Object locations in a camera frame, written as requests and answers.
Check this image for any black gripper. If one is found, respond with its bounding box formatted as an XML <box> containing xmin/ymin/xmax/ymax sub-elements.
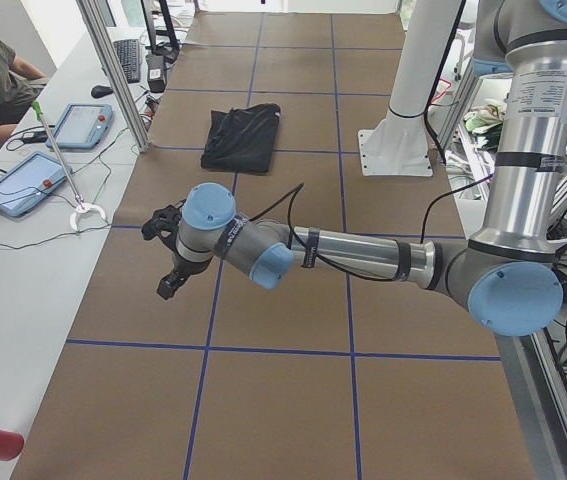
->
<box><xmin>156</xmin><ymin>244</ymin><xmax>211</xmax><ymax>300</ymax></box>

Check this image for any black graphic t-shirt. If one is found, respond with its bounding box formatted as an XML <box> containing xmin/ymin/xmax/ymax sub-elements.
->
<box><xmin>201</xmin><ymin>103</ymin><xmax>281</xmax><ymax>174</ymax></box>

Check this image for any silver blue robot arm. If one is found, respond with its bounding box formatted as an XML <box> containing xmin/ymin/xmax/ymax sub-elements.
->
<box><xmin>142</xmin><ymin>1</ymin><xmax>567</xmax><ymax>337</ymax></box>

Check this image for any white reacher grabber tool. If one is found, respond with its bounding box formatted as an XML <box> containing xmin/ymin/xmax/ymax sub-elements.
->
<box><xmin>32</xmin><ymin>101</ymin><xmax>107</xmax><ymax>232</ymax></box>

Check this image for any near blue teach pendant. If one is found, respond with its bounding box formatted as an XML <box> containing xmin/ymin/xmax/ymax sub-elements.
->
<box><xmin>0</xmin><ymin>152</ymin><xmax>66</xmax><ymax>218</ymax></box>

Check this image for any blue teach pendant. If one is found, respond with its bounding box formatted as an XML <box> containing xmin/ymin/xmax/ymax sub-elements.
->
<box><xmin>0</xmin><ymin>152</ymin><xmax>66</xmax><ymax>218</ymax></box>
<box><xmin>53</xmin><ymin>103</ymin><xmax>113</xmax><ymax>150</ymax></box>

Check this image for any far blue teach pendant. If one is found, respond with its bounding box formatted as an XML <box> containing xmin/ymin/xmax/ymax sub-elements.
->
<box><xmin>53</xmin><ymin>103</ymin><xmax>113</xmax><ymax>150</ymax></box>

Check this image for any black computer mouse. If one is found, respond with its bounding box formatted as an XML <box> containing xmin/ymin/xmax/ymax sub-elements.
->
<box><xmin>90</xmin><ymin>85</ymin><xmax>113</xmax><ymax>99</ymax></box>

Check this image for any black power adapter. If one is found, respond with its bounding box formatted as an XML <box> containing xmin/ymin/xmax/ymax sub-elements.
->
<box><xmin>145</xmin><ymin>53</ymin><xmax>167</xmax><ymax>93</ymax></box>

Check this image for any black monitor stand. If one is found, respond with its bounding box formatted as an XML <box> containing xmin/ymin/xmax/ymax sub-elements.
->
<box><xmin>141</xmin><ymin>0</ymin><xmax>181</xmax><ymax>65</ymax></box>

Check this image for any black keyboard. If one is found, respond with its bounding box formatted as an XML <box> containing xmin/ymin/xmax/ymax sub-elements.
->
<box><xmin>112</xmin><ymin>39</ymin><xmax>141</xmax><ymax>83</ymax></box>

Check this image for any pile of cloth bags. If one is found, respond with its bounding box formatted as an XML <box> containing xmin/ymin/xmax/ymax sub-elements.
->
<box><xmin>463</xmin><ymin>98</ymin><xmax>507</xmax><ymax>152</ymax></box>

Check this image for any aluminium side rack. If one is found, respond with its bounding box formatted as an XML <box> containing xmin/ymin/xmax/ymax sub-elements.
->
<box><xmin>442</xmin><ymin>49</ymin><xmax>567</xmax><ymax>480</ymax></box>

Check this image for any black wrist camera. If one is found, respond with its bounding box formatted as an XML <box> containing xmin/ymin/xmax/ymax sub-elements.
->
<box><xmin>141</xmin><ymin>200</ymin><xmax>185</xmax><ymax>251</ymax></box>

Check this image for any left braided black cable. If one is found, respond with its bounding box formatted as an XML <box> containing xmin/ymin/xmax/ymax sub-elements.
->
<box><xmin>242</xmin><ymin>174</ymin><xmax>495</xmax><ymax>282</ymax></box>

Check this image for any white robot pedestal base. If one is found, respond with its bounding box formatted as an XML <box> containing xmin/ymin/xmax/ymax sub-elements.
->
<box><xmin>358</xmin><ymin>0</ymin><xmax>465</xmax><ymax>177</ymax></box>

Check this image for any aluminium frame post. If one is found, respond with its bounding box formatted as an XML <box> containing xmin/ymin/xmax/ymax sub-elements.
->
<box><xmin>76</xmin><ymin>0</ymin><xmax>149</xmax><ymax>153</ymax></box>

